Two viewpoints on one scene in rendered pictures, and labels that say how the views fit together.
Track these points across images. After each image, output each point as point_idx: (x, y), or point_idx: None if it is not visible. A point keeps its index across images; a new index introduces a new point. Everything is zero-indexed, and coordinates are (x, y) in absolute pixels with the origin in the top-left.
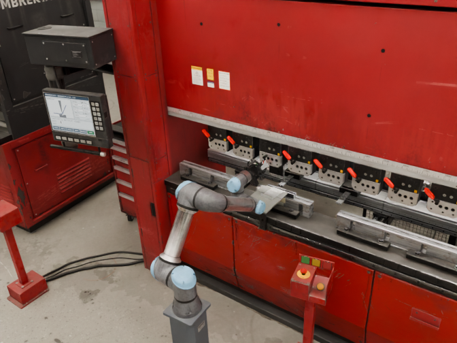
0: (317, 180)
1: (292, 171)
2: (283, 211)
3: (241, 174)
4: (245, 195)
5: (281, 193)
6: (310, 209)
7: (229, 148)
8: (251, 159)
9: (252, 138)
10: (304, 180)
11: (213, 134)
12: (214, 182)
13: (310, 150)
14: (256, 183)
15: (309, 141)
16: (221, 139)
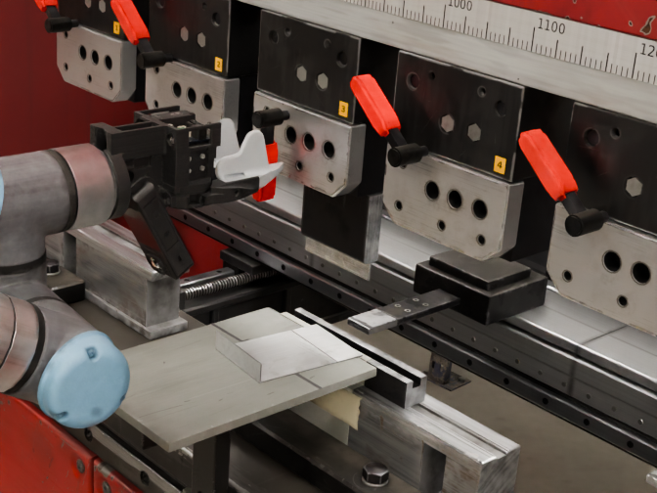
0: (591, 343)
1: (406, 221)
2: (331, 471)
3: (44, 156)
4: (32, 291)
5: (337, 363)
6: (487, 490)
7: (144, 84)
8: (174, 109)
9: (230, 12)
10: (518, 334)
11: (75, 0)
12: (76, 274)
13: (517, 75)
14: (171, 255)
15: (518, 15)
16: (104, 29)
